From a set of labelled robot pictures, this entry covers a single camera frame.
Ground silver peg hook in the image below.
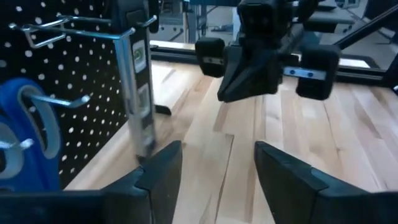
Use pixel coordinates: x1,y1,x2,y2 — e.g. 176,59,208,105
136,14,159,29
23,92,91,109

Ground black aluminium table frame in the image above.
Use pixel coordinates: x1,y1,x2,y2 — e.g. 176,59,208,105
149,43,398,91

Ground black perforated pegboard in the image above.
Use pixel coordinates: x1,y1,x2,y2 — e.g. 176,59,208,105
0,0,172,190

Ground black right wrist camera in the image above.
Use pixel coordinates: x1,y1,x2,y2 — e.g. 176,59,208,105
236,0,282,40

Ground black equipment stand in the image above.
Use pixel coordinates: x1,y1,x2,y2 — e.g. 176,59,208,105
334,2,398,50

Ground silver double prong hook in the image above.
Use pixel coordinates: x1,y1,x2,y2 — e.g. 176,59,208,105
8,14,137,50

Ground black spirit level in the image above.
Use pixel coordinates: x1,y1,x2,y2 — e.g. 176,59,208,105
110,0,158,164

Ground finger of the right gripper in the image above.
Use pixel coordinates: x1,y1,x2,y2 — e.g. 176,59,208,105
245,46,282,100
217,46,249,103

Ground blue handled scissors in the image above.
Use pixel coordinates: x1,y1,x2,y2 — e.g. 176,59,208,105
0,77,62,192

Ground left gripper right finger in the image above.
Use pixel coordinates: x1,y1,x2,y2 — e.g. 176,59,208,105
254,141,398,224

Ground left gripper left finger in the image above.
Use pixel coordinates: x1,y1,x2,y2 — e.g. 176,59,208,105
0,139,183,224

